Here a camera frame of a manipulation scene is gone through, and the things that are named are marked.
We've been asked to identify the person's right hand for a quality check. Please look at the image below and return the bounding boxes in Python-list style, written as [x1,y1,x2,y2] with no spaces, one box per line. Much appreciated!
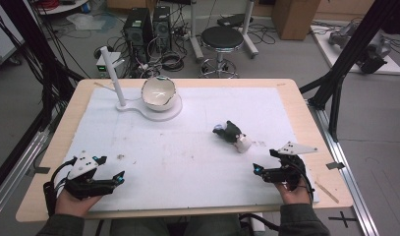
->
[275,181,312,206]

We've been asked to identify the white device with green light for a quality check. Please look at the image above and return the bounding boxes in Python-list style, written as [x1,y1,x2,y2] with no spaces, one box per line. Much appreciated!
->
[95,51,126,79]

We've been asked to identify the black metal frame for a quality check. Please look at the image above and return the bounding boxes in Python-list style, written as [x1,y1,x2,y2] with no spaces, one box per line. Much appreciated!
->
[299,0,400,143]
[0,0,86,132]

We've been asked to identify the white table mat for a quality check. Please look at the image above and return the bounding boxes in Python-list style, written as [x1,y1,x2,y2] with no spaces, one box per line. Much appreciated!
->
[46,87,319,214]

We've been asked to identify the white platform board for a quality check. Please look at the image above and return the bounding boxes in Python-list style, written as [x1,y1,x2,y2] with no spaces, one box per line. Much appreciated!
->
[310,24,400,76]

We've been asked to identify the person's left hand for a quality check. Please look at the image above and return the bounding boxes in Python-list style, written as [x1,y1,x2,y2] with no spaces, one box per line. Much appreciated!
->
[54,190,103,218]

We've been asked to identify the grey tape piece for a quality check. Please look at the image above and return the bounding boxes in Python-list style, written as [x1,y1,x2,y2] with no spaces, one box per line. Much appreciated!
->
[27,166,51,175]
[325,161,346,170]

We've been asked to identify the grey robot device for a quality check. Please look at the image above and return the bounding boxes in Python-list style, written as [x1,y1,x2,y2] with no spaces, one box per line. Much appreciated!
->
[328,21,392,75]

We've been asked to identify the aluminium rail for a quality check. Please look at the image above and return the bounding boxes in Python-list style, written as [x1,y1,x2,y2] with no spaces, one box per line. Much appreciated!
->
[307,99,380,236]
[0,129,50,225]

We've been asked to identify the person's legs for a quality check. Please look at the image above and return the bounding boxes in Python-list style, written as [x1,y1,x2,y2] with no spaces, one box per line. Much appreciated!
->
[109,214,242,236]

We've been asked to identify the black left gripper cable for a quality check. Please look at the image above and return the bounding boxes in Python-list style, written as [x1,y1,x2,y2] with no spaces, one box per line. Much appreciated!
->
[43,156,78,217]

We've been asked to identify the slim black computer tower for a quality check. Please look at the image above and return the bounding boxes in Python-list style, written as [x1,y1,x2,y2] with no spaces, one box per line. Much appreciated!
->
[152,5,172,50]

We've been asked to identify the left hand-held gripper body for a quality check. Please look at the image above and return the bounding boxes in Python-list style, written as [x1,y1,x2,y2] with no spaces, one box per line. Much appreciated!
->
[63,150,117,201]

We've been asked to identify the black round stool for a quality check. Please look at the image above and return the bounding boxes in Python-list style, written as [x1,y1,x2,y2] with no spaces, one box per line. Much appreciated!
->
[200,26,245,79]

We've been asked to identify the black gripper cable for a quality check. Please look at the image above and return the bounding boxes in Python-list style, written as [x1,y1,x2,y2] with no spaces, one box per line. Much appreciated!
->
[43,156,78,217]
[240,163,315,232]

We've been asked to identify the white egg-shaped bowl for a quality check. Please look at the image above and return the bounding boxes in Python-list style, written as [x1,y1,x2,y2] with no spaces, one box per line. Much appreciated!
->
[141,76,177,112]

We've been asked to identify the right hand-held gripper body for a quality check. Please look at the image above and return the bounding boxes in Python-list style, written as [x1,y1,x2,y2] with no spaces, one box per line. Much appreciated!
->
[261,141,318,192]

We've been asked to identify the white stand with pole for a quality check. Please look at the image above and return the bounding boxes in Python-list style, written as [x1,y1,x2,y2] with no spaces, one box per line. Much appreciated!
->
[99,45,183,122]

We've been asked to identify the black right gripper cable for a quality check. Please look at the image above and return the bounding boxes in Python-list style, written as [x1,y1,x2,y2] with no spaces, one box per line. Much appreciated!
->
[240,163,315,232]

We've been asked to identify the clear plastic sheet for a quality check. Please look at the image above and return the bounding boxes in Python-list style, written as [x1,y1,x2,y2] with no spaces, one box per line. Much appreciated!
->
[66,13,107,32]

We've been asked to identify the brown cardboard box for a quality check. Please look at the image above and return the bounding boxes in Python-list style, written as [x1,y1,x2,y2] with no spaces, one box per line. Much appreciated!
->
[270,0,321,41]

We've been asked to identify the large black computer tower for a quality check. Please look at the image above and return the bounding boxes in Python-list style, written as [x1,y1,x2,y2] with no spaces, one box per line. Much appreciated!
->
[123,8,154,63]

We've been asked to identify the coil of black cables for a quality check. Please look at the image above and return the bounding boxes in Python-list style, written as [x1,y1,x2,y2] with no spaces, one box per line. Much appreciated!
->
[160,51,186,73]

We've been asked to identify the thin wooden stick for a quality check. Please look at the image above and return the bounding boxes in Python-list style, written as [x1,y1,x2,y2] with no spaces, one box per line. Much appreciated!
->
[314,181,340,205]
[93,82,117,92]

